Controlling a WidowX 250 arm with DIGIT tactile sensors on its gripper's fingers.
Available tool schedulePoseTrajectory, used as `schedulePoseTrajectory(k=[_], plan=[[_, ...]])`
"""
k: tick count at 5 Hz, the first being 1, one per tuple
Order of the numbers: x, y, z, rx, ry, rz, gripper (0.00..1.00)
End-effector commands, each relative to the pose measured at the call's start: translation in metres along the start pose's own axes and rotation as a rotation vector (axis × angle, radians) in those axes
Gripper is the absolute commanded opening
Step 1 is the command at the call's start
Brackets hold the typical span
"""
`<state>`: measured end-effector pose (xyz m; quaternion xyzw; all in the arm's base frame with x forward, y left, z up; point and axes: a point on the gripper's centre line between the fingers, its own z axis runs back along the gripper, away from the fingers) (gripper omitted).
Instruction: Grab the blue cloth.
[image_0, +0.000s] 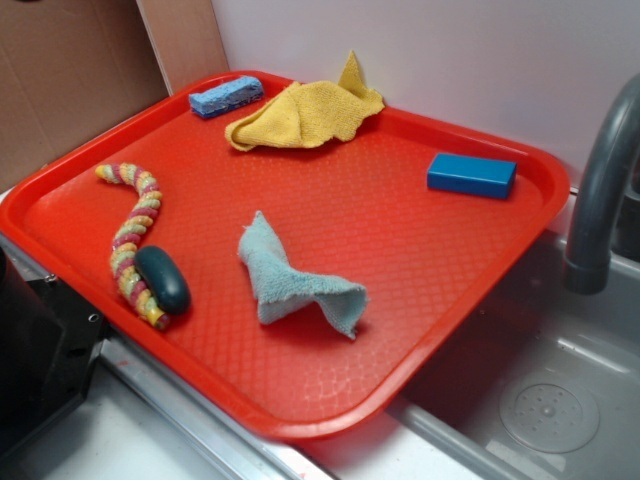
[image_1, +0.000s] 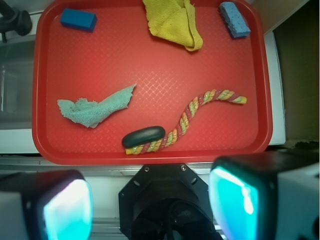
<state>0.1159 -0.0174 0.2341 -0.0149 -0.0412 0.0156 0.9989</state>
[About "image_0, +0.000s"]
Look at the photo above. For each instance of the wooden board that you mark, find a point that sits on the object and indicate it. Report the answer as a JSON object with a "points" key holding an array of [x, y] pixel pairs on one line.
{"points": [[186, 40]]}

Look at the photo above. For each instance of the grey faucet spout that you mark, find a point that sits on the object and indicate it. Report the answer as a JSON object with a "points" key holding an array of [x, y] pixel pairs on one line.
{"points": [[605, 217]]}

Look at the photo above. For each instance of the dark green oval soap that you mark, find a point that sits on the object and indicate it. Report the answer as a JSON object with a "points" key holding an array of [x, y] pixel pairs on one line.
{"points": [[164, 279]]}

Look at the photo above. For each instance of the blue sponge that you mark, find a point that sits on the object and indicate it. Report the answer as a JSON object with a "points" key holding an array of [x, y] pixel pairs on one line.
{"points": [[226, 97]]}

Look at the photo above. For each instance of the brown cardboard panel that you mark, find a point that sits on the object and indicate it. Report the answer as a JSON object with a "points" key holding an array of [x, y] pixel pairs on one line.
{"points": [[70, 70]]}

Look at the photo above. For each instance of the multicoloured twisted rope toy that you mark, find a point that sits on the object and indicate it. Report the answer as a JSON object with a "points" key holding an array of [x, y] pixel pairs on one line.
{"points": [[126, 241]]}

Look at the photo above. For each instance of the red plastic tray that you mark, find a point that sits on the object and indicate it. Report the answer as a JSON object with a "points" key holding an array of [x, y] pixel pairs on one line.
{"points": [[360, 210]]}

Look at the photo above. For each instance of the light blue cloth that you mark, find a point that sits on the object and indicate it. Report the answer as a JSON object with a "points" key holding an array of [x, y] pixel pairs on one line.
{"points": [[281, 290]]}

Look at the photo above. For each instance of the blue rectangular block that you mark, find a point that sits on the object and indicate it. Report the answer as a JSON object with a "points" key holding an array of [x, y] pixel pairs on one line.
{"points": [[471, 175]]}

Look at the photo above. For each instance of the grey plastic sink basin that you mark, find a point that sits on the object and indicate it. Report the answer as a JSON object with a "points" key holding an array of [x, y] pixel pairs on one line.
{"points": [[537, 383]]}

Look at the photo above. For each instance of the yellow cloth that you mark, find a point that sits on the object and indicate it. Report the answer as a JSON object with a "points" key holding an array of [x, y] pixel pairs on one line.
{"points": [[309, 115]]}

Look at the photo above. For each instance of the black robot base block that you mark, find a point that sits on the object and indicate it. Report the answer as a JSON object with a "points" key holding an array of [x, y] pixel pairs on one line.
{"points": [[50, 339]]}

